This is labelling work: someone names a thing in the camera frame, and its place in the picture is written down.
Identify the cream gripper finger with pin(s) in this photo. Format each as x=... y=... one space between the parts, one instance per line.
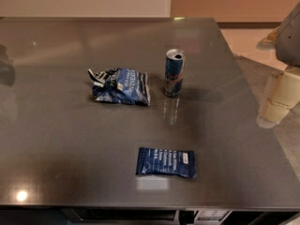
x=271 y=38
x=281 y=94

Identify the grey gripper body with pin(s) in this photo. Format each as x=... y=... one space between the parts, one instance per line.
x=289 y=39

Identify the blue silver redbull can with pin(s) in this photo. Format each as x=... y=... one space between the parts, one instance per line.
x=174 y=72

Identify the blue rxbar blueberry wrapper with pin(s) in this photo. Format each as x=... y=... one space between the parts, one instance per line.
x=152 y=161

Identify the black appliance under table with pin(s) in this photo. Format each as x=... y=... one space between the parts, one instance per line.
x=102 y=216

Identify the crumpled blue chip bag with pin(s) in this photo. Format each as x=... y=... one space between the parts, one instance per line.
x=120 y=86

